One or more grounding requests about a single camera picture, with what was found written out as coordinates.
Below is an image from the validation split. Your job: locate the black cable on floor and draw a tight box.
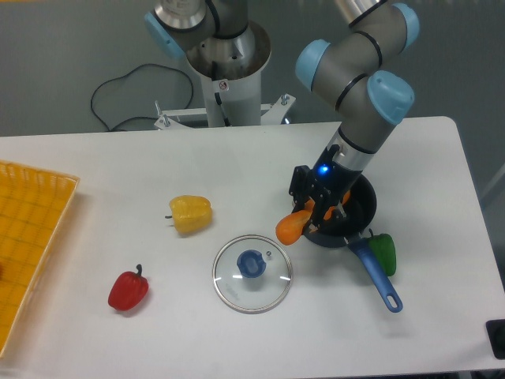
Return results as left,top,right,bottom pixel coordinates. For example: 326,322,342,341
90,63,195,133

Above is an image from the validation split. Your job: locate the dark pot with blue handle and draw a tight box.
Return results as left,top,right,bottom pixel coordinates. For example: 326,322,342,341
303,175,403,313

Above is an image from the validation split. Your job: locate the black device at table corner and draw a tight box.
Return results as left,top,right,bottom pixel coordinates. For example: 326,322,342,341
485,319,505,360

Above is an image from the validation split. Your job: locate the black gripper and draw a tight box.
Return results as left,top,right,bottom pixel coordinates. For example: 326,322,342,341
289,144,361,229

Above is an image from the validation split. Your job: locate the yellow bell pepper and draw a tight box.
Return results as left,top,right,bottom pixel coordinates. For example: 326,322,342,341
165,195,212,235

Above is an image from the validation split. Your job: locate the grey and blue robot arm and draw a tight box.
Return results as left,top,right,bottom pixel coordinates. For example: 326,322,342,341
144,1,420,235

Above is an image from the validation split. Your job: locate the yellow plastic basket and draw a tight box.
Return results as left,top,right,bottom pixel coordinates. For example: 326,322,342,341
1,160,80,355

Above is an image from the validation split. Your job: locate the green bell pepper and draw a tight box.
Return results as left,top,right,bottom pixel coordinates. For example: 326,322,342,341
366,230,397,277

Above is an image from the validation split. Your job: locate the glass lid with blue knob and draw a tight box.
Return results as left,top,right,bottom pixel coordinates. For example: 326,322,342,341
211,235,293,314

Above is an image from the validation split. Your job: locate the red bell pepper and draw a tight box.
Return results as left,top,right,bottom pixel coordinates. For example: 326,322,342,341
107,264,149,312

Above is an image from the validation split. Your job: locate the long orange bread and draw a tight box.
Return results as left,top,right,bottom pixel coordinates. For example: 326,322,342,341
275,189,352,246

